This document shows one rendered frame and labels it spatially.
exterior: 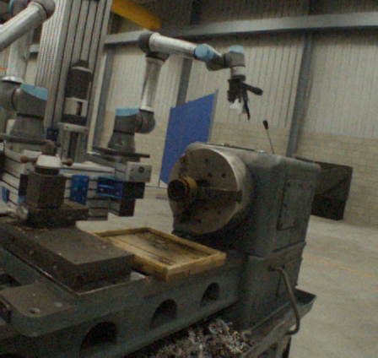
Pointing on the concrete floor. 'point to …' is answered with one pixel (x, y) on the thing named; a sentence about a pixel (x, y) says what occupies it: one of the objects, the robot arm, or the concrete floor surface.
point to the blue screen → (186, 130)
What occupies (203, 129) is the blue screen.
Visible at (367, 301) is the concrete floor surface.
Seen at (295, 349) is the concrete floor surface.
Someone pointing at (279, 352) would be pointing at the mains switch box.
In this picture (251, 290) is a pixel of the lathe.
